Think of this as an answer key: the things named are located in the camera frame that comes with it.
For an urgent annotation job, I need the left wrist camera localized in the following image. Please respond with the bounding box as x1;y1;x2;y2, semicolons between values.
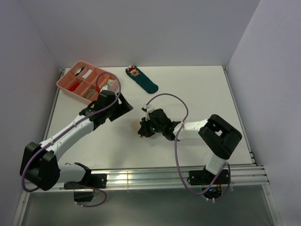
95;84;113;93

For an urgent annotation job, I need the cream yellow sock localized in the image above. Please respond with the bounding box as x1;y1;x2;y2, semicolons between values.
106;79;115;86

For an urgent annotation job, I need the striped beige brown sock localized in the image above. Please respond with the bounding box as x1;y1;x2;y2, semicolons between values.
130;121;142;138

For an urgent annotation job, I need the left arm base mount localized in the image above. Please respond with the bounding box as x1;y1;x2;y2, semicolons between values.
63;174;107;202

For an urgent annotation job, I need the aluminium front rail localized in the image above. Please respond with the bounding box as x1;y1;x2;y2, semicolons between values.
22;164;270;193

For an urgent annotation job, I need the red rolled item in tray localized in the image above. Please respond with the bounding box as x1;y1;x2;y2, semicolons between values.
69;82;80;92

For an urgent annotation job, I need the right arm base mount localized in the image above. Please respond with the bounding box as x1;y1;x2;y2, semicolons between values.
187;169;231;201

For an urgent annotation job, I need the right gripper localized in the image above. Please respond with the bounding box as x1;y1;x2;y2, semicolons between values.
139;116;164;138

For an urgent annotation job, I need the pink divided organizer tray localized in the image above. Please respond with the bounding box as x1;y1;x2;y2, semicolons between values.
56;61;119;104

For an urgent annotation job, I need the dark green Christmas sock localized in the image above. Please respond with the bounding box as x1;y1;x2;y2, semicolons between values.
125;65;158;94

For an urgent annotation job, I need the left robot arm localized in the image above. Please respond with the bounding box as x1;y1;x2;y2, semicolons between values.
20;90;133;192

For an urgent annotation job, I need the white rolled item in tray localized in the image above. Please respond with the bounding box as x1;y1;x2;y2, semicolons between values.
82;69;93;80

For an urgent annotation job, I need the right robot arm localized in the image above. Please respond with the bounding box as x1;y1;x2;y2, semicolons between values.
137;106;242;184

